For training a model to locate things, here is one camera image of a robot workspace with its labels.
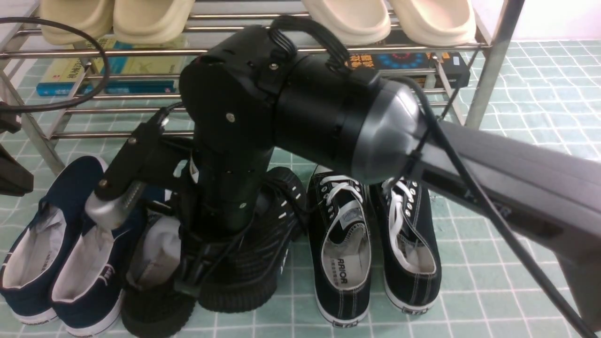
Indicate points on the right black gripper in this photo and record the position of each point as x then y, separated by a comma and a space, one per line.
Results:
217, 208

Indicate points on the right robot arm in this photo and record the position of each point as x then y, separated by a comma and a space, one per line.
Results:
291, 85

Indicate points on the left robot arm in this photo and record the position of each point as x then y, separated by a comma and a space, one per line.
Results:
15, 180

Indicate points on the metal shoe rack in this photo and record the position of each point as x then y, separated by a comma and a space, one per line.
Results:
494, 47

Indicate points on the black canvas sneaker left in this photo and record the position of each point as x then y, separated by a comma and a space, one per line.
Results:
340, 244

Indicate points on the black canvas sneaker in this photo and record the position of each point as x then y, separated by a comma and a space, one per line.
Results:
412, 267
340, 244

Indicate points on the yellow blue book stack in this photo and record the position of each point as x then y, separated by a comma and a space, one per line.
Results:
61, 75

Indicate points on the navy slip-on shoe right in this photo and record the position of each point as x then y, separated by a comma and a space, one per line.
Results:
88, 292

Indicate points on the navy slip-on shoe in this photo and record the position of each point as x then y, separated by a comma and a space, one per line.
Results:
37, 256
88, 292

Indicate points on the beige slipper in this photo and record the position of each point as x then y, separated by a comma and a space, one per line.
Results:
94, 17
150, 21

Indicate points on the black canvas sneaker right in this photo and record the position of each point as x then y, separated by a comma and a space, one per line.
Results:
412, 267

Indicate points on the cream slipper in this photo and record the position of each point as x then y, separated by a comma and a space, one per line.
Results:
354, 22
436, 22

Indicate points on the navy slip-on shoe left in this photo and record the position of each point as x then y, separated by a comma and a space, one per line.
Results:
37, 256

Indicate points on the beige slipper far left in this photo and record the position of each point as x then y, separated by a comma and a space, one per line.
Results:
94, 17

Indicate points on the black orange book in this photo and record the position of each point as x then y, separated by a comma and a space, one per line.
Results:
404, 61

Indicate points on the cream slipper far right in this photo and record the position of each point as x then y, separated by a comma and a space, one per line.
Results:
436, 22

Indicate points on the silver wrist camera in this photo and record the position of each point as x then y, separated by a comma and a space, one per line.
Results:
110, 214

